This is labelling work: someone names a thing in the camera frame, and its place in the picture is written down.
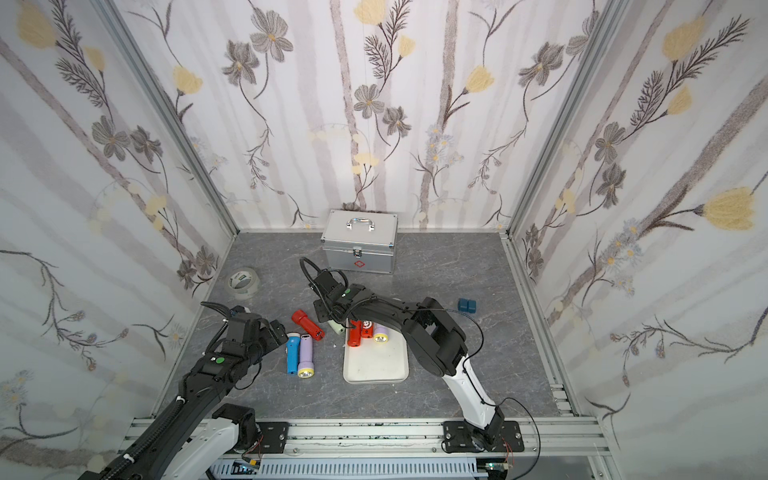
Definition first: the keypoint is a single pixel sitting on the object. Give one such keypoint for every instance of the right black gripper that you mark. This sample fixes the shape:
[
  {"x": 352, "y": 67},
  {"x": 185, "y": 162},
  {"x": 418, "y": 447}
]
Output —
[{"x": 330, "y": 301}]

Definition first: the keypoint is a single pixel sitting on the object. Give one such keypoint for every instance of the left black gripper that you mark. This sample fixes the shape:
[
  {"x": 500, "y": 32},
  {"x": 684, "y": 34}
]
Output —
[{"x": 264, "y": 330}]

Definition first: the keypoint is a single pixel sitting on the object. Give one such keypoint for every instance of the plain red flashlight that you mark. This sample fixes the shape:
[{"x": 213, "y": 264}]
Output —
[{"x": 354, "y": 336}]

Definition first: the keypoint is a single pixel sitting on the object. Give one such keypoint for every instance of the purple flashlight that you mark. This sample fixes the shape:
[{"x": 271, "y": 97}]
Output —
[
  {"x": 306, "y": 368},
  {"x": 380, "y": 334}
]

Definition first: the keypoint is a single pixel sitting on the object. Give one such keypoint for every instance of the green flashlight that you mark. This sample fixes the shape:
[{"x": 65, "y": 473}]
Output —
[{"x": 338, "y": 328}]

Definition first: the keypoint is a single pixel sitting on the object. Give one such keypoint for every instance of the red flashlight white head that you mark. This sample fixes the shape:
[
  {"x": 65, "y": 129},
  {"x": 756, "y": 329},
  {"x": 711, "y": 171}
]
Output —
[{"x": 367, "y": 329}]

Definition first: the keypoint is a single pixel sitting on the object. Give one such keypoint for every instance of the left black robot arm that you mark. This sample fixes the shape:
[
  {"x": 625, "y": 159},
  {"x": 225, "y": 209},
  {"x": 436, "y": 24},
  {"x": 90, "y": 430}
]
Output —
[{"x": 192, "y": 402}]

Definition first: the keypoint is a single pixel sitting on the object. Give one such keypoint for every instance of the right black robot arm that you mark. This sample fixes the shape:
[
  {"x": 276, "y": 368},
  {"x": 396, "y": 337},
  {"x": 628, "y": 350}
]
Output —
[{"x": 438, "y": 344}]

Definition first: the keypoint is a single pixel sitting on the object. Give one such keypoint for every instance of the purple flashlight beside blue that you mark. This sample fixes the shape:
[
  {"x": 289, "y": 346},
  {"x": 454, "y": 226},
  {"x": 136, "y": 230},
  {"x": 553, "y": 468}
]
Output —
[{"x": 306, "y": 368}]

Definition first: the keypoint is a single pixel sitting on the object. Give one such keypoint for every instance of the clear tape roll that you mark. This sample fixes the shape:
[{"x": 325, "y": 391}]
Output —
[{"x": 244, "y": 283}]

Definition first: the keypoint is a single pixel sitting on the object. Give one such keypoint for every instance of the silver aluminium case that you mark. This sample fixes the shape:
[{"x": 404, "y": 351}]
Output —
[{"x": 360, "y": 241}]

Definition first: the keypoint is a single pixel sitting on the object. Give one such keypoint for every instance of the white plastic tray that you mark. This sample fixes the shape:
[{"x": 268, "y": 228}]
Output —
[{"x": 375, "y": 363}]

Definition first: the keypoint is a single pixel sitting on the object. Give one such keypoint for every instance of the teal plastic block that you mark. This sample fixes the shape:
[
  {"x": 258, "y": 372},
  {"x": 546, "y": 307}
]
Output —
[{"x": 467, "y": 305}]

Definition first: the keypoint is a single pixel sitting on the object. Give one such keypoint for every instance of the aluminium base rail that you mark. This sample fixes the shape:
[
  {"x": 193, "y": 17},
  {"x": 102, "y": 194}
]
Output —
[{"x": 563, "y": 447}]

